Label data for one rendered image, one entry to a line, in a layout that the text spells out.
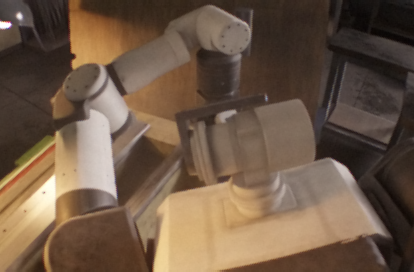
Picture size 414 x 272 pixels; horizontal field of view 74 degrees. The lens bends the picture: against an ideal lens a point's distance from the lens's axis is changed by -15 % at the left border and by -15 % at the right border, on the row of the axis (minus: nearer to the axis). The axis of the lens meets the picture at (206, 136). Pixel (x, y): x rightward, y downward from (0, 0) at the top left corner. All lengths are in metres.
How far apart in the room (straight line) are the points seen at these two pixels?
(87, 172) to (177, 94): 0.77
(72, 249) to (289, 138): 0.26
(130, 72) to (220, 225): 0.31
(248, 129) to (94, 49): 0.99
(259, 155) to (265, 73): 0.85
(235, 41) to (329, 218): 0.34
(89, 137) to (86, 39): 0.80
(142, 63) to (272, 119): 0.31
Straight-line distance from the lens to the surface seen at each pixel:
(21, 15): 0.85
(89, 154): 0.45
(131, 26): 1.16
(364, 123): 2.66
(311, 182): 0.38
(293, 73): 1.14
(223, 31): 0.54
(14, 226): 0.71
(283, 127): 0.29
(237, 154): 0.29
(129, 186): 0.77
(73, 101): 0.51
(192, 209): 0.38
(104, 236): 0.37
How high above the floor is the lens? 1.56
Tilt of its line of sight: 38 degrees down
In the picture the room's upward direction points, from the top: straight up
